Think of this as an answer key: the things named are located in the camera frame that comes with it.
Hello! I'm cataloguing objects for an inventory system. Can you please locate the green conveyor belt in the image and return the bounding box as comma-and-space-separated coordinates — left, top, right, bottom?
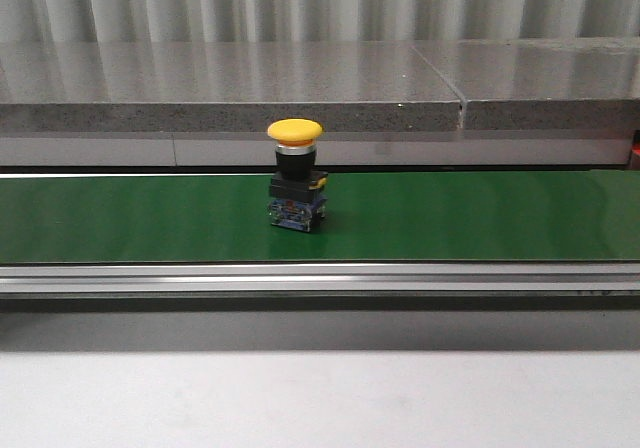
1, 170, 639, 264

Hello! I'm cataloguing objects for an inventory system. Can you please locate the grey stone countertop slab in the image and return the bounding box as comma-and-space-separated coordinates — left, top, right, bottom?
1, 42, 461, 133

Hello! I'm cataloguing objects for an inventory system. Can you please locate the white cabinet panel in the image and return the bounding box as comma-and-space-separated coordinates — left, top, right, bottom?
1, 129, 634, 167

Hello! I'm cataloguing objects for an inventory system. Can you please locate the red object at edge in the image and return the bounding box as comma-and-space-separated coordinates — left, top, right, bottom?
628, 131, 640, 170

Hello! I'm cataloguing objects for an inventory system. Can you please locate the white pleated curtain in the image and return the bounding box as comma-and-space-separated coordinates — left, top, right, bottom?
1, 0, 639, 42

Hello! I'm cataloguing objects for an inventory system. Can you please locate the aluminium conveyor frame rail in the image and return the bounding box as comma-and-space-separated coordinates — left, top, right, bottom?
1, 262, 639, 299

